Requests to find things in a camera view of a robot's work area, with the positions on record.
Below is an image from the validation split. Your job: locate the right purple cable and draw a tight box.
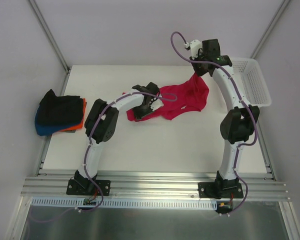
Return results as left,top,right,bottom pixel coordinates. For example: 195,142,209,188
170,31,260,218

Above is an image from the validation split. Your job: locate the white plastic basket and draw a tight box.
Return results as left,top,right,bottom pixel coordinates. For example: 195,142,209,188
231,57,272,108

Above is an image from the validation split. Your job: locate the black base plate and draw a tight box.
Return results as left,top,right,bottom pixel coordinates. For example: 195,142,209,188
66,178,111,196
198,182,244,200

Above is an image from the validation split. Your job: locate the orange folded t shirt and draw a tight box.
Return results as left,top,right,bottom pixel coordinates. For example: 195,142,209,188
59,98,87,132

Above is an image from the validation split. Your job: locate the blue folded t shirt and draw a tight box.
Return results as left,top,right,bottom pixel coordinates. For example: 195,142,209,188
34,107,68,137

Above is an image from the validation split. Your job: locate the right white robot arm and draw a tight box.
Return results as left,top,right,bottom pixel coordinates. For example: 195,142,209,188
189,39,260,199

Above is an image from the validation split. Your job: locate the black folded t shirt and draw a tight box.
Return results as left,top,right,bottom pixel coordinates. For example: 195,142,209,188
38,89,81,126

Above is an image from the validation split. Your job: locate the pink t shirt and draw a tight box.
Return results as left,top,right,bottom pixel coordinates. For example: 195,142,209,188
126,73,209,122

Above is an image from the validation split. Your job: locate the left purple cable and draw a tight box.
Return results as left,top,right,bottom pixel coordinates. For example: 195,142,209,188
28,91,178,223

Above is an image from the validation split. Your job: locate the white slotted cable duct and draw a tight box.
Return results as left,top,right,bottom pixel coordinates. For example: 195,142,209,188
31,197,217,211

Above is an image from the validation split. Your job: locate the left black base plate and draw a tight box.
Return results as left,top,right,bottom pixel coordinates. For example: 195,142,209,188
66,178,111,196

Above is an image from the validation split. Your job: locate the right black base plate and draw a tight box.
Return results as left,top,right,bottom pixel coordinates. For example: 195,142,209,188
198,182,244,200

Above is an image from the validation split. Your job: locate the aluminium mounting rail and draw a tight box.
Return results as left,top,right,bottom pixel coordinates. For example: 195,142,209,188
21,170,292,202

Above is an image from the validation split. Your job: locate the purple cable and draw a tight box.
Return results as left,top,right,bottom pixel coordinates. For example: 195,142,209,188
170,31,260,218
28,91,178,223

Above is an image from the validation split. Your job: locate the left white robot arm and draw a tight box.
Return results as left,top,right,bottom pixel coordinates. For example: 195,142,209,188
74,82,163,194

